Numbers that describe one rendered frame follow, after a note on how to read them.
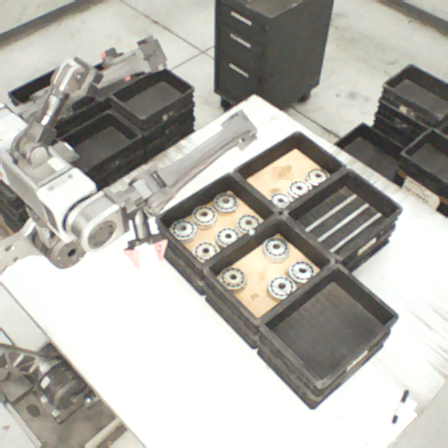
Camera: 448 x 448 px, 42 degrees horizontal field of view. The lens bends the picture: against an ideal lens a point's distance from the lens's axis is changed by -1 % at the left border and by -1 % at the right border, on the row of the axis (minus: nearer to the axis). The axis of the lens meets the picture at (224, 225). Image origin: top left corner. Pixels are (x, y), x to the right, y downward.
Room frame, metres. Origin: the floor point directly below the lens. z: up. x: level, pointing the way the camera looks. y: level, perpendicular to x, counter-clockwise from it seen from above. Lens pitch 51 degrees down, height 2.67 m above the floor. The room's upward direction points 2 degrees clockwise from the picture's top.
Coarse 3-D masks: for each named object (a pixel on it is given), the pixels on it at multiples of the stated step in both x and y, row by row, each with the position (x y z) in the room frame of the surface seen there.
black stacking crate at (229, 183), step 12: (228, 180) 1.65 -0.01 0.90; (204, 192) 1.57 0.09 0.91; (216, 192) 1.61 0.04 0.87; (240, 192) 1.61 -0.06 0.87; (192, 204) 1.52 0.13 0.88; (204, 204) 1.57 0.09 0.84; (252, 204) 1.55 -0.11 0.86; (168, 216) 1.44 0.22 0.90; (180, 216) 1.48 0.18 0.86; (264, 216) 1.50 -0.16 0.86; (168, 240) 1.35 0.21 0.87; (180, 252) 1.29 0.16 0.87; (192, 264) 1.24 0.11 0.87; (204, 276) 1.21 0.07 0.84
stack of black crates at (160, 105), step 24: (168, 72) 2.79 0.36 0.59; (120, 96) 2.60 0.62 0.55; (144, 96) 2.68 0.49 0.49; (168, 96) 2.69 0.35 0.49; (192, 96) 2.63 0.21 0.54; (144, 120) 2.37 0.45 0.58; (168, 120) 2.48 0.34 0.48; (192, 120) 2.62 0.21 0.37; (144, 144) 2.37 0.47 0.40; (168, 144) 2.48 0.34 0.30
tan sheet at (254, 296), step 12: (252, 252) 1.33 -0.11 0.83; (240, 264) 1.28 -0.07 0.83; (252, 264) 1.28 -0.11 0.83; (264, 264) 1.28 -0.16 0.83; (276, 264) 1.28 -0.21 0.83; (288, 264) 1.28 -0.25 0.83; (252, 276) 1.22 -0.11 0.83; (264, 276) 1.22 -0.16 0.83; (252, 288) 1.17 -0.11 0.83; (264, 288) 1.17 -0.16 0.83; (240, 300) 1.11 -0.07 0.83; (252, 300) 1.12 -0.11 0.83; (264, 300) 1.12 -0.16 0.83; (252, 312) 1.06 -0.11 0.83
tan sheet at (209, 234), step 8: (240, 208) 1.56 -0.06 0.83; (248, 208) 1.56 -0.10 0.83; (224, 216) 1.51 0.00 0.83; (232, 216) 1.51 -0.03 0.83; (216, 224) 1.47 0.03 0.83; (224, 224) 1.47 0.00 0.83; (232, 224) 1.47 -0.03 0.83; (200, 232) 1.42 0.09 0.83; (208, 232) 1.43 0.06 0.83; (216, 232) 1.43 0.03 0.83; (200, 240) 1.38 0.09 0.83; (208, 240) 1.39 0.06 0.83; (192, 248) 1.34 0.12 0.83
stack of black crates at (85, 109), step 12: (48, 72) 2.74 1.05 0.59; (24, 84) 2.62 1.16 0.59; (36, 84) 2.67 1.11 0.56; (48, 84) 2.72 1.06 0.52; (12, 96) 2.52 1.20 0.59; (24, 96) 2.60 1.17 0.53; (72, 108) 2.51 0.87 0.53; (84, 108) 2.56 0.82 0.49; (96, 108) 2.62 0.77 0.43; (60, 120) 2.45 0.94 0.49; (72, 120) 2.50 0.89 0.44; (84, 120) 2.56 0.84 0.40; (60, 132) 2.44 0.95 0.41
